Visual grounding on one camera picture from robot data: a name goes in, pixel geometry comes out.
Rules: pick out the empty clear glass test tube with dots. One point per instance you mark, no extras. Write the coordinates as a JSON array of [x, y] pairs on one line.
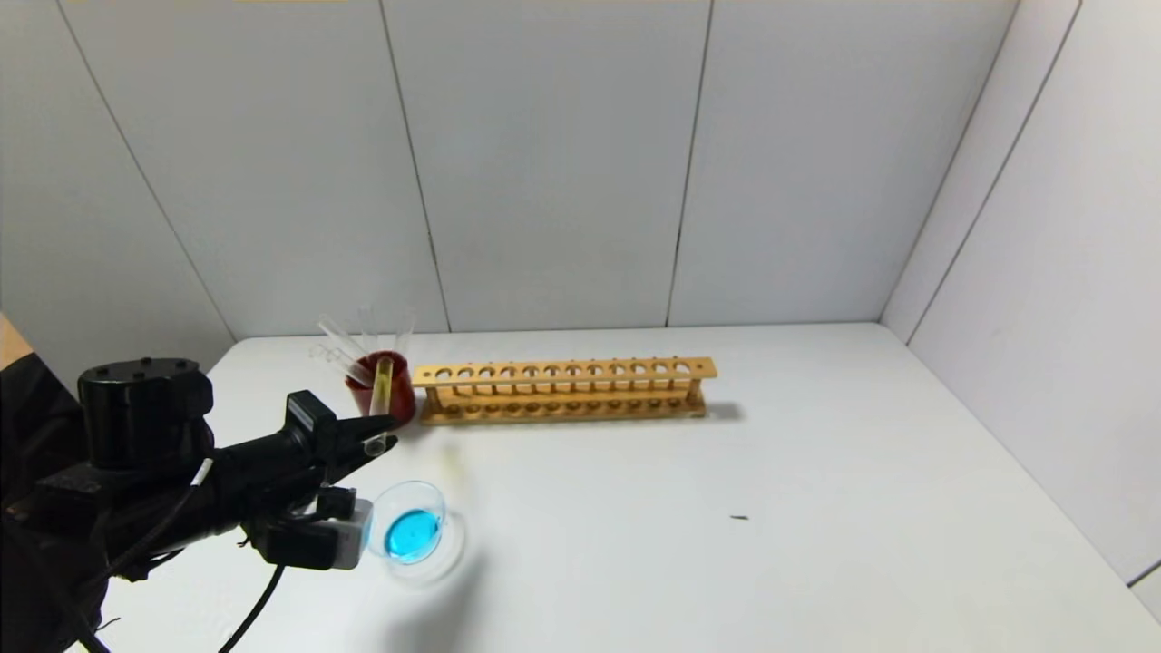
[[343, 346], [334, 365], [405, 333]]

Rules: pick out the wooden test tube rack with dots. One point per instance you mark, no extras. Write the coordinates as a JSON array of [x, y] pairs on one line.
[[562, 372]]

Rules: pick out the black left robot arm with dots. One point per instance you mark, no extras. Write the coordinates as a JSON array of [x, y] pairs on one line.
[[136, 417]]

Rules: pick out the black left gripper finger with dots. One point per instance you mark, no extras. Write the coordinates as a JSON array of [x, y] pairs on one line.
[[354, 430], [349, 462]]

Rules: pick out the red plastic cup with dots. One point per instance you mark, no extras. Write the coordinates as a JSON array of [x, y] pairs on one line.
[[404, 394]]

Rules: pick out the yellow pigment glass test tube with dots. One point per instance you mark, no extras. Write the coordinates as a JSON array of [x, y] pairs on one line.
[[382, 390]]

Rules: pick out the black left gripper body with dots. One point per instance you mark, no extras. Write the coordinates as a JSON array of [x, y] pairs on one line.
[[311, 423]]

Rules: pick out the clear glass dish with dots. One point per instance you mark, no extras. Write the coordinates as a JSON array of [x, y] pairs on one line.
[[413, 535]]

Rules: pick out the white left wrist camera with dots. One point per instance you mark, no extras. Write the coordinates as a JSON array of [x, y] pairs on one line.
[[354, 535]]

